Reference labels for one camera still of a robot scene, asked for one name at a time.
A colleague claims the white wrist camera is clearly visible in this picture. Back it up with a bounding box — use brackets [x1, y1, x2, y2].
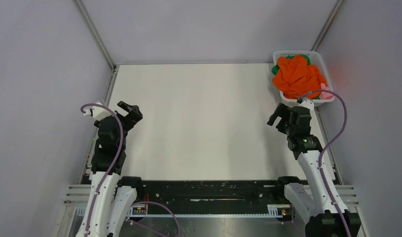
[297, 97, 315, 111]
[80, 100, 112, 121]

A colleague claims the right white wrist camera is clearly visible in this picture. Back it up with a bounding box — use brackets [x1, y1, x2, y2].
[297, 97, 315, 111]

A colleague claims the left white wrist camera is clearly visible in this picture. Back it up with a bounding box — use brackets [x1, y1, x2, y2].
[80, 100, 112, 121]

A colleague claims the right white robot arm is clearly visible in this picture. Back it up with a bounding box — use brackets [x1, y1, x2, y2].
[267, 100, 362, 237]

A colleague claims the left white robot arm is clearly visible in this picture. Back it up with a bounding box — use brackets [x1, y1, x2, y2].
[76, 101, 145, 237]

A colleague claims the white plastic basket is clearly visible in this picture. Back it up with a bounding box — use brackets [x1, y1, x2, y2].
[273, 50, 334, 106]

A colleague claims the white slotted cable duct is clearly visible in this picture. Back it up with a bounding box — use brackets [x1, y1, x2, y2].
[74, 204, 294, 219]

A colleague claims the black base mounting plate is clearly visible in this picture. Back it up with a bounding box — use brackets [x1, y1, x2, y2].
[119, 176, 309, 214]

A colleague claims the orange t shirt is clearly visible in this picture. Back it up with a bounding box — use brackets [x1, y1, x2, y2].
[272, 55, 328, 99]

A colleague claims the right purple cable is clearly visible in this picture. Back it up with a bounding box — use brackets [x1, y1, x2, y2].
[291, 89, 352, 237]

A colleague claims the pink t shirt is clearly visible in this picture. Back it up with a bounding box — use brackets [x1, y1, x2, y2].
[319, 83, 334, 100]

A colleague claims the green t shirt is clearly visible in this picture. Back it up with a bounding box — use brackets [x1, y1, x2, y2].
[271, 54, 311, 75]

